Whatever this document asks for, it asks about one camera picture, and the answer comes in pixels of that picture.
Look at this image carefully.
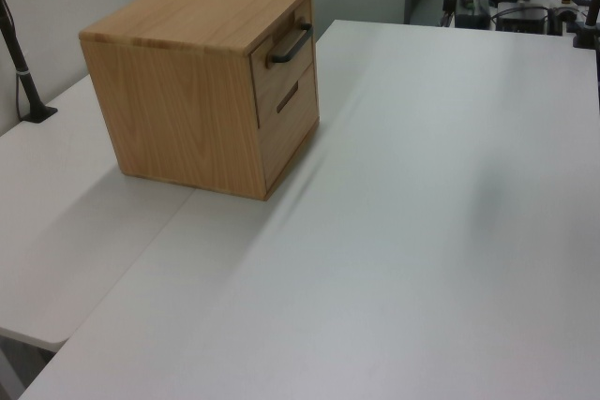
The wooden drawer with handle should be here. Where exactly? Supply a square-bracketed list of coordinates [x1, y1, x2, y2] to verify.
[249, 0, 315, 130]

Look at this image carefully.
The black metal bar handle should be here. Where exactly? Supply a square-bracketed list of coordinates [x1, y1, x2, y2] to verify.
[264, 17, 314, 67]

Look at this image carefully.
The wooden drawer with cutout grip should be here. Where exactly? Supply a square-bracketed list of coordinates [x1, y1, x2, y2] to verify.
[258, 62, 322, 199]

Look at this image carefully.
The oak wooden drawer cabinet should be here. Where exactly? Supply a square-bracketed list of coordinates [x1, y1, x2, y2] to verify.
[78, 0, 322, 203]

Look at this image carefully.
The black box device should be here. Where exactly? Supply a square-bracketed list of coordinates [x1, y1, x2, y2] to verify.
[453, 0, 492, 29]

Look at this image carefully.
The black electronics unit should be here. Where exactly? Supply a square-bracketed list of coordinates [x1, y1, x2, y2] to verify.
[494, 5, 550, 35]

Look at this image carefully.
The black pole with table clamp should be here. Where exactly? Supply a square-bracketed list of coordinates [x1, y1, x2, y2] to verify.
[570, 0, 600, 50]

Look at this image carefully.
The black camera stand pole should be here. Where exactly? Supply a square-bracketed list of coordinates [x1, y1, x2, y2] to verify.
[0, 0, 60, 124]

